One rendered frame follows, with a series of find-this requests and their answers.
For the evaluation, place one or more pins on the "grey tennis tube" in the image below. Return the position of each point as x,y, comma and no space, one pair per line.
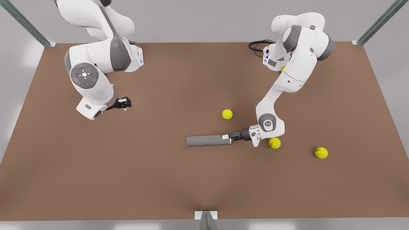
206,140

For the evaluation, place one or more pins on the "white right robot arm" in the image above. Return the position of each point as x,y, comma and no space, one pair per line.
96,54

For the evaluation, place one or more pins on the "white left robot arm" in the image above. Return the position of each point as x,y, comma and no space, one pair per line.
302,54

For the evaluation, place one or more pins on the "silver frame post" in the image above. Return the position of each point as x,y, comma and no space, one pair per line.
206,219
377,24
28,25

